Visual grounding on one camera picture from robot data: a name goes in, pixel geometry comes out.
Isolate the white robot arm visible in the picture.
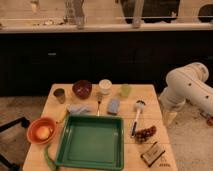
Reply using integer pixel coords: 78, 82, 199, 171
159, 62, 213, 126

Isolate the small wooden brush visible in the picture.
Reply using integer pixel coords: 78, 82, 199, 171
96, 92, 103, 116

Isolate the bunch of dark grapes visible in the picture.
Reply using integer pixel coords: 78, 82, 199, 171
135, 126, 157, 143

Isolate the black and white box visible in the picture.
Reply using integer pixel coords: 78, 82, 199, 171
141, 142, 165, 167

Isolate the light green cup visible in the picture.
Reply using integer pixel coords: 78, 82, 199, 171
120, 84, 131, 97

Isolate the blue sponge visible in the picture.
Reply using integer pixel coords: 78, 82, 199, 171
107, 98, 120, 115

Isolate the white cup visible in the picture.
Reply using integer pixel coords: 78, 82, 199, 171
99, 79, 112, 95

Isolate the green plastic tray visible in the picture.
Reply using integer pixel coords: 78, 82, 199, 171
55, 116, 124, 171

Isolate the dark red bowl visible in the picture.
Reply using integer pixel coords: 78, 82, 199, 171
72, 80, 92, 100

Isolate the light blue cloth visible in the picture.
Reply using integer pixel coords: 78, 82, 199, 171
67, 105, 91, 115

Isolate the grey metal cup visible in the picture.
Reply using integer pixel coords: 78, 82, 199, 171
53, 88, 66, 104

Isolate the green bean pod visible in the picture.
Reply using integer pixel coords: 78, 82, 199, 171
44, 145, 58, 171

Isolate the yellow ball in bowl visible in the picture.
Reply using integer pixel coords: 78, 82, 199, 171
36, 126, 50, 140

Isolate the orange bowl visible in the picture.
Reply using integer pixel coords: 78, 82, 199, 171
27, 117, 57, 144

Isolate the black stand left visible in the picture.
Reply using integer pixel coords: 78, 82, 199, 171
0, 117, 30, 171

